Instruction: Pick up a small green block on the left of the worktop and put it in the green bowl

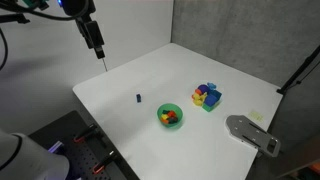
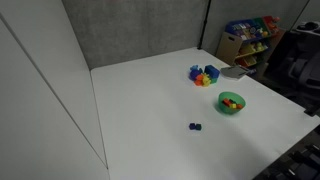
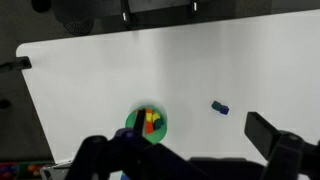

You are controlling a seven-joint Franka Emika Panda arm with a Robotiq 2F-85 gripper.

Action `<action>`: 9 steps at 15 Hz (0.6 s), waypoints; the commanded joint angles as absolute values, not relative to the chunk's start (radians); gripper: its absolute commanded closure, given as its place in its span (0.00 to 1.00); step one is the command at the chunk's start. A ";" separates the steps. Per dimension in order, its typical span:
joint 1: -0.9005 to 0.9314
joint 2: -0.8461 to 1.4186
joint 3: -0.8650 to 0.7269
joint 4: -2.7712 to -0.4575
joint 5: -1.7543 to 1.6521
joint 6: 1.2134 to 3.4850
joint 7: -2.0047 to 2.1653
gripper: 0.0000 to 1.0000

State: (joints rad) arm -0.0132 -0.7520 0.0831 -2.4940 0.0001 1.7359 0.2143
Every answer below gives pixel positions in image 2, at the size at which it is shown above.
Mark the large blue block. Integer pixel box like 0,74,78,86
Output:
204,64,221,80

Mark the black table clamp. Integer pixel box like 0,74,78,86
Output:
303,105,320,118

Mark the green plastic bowl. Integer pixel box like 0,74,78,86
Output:
217,91,247,116

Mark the cardboard box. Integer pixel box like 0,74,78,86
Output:
215,31,244,67

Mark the black vertical pole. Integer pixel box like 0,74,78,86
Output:
197,0,212,51

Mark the yellow toy piece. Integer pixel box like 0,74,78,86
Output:
202,75,213,88

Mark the orange toy piece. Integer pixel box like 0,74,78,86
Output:
194,73,205,87

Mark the toy shelf with coloured bins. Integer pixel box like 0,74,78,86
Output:
223,15,287,73

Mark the black equipment rack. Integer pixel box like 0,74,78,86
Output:
253,124,320,180

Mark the black office chair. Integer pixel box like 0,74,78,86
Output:
266,21,320,108

